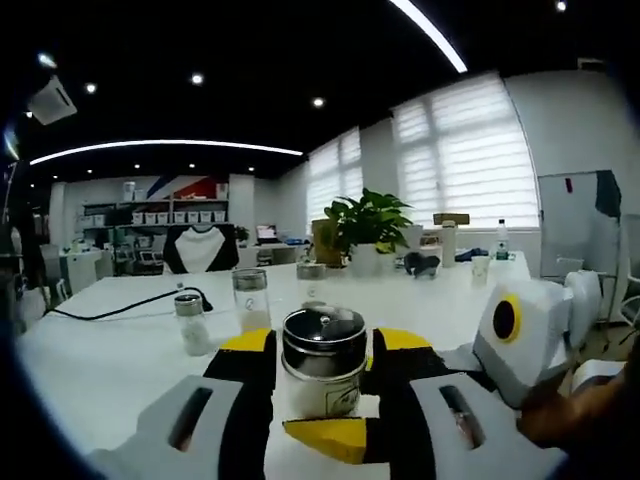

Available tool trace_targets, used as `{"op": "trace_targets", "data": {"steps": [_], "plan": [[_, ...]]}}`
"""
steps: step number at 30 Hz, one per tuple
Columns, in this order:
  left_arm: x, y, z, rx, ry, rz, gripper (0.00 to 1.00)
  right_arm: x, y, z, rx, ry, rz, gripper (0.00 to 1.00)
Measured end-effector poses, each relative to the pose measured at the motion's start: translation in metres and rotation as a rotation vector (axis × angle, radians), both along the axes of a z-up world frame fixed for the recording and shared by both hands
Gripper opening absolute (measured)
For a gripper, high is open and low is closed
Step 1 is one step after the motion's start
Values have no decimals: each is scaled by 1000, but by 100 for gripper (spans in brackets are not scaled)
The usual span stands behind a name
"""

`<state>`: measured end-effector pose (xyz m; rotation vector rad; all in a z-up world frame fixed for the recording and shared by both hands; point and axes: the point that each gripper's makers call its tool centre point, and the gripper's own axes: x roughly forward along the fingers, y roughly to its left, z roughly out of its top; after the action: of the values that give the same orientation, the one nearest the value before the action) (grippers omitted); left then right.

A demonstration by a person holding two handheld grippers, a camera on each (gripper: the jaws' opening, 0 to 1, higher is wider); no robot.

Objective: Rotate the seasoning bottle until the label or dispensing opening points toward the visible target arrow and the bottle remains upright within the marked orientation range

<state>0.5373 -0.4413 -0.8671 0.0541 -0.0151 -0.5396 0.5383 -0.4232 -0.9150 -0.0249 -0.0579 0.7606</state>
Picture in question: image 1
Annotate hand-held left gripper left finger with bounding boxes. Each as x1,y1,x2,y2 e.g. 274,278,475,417
87,327,279,480

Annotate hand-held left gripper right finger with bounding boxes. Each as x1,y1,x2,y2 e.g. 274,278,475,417
367,325,570,480

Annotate small glass seasoning bottle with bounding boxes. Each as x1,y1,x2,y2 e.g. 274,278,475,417
281,307,370,420
173,294,214,357

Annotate tall seasoning bottle beige contents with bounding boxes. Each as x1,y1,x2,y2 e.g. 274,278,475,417
231,268,273,334

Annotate tall seasoning bottle brown contents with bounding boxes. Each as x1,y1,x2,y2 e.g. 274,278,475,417
296,263,327,309

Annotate clear plastic water bottle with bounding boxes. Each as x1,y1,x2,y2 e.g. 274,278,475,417
493,217,510,262

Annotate person's right hand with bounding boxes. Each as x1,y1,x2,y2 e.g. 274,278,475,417
516,372,631,446

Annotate white paper cup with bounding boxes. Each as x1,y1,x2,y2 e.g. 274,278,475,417
471,256,491,287

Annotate blue cloth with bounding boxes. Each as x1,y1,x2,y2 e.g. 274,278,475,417
456,247,495,263

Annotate dark grey object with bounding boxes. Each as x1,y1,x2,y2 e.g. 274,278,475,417
403,251,442,281

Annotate white thermos flask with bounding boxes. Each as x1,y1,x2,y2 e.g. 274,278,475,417
440,221,458,270

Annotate whiteboard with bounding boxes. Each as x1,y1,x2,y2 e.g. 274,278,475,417
538,169,623,280

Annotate dark cloth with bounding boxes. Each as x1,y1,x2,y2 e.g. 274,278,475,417
593,169,623,217

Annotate white and black t-shirt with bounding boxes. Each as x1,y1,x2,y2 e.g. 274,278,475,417
163,224,240,275

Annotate large potted green plant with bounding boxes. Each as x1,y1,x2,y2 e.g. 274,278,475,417
323,187,417,279

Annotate brown cardboard box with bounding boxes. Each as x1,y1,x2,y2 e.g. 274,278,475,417
311,218,347,269

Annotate white cabinet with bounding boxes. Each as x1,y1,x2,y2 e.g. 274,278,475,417
58,244,115,297

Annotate wide white window blind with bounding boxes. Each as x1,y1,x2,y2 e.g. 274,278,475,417
391,73,540,230

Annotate storage shelf with white bins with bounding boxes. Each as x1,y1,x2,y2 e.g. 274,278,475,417
81,197,232,242

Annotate narrow white window blind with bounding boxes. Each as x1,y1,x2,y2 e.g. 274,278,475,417
306,128,365,224

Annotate curved ceiling light strip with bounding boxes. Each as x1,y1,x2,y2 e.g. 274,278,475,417
388,0,469,73
28,140,306,167

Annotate ceiling air conditioner vent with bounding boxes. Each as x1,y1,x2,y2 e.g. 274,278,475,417
26,74,79,127

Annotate black power cable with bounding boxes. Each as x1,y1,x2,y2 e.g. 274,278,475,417
43,286,215,321

